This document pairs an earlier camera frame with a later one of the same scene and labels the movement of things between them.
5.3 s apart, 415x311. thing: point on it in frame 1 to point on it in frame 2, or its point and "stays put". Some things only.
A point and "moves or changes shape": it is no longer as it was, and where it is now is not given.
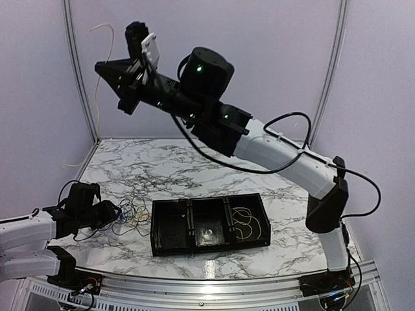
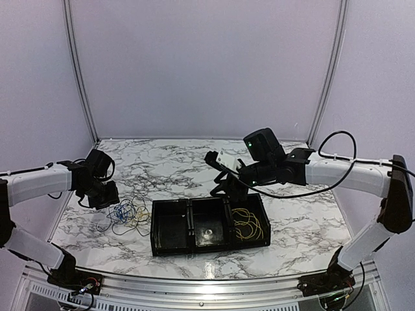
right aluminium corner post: (341, 18) stays put
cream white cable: (98, 80) to (142, 213)
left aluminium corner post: (78, 66) stays put
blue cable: (127, 212) stays put
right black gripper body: (130, 98) to (233, 188)
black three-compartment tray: (191, 225) stays put
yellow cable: (243, 216) moves or changes shape
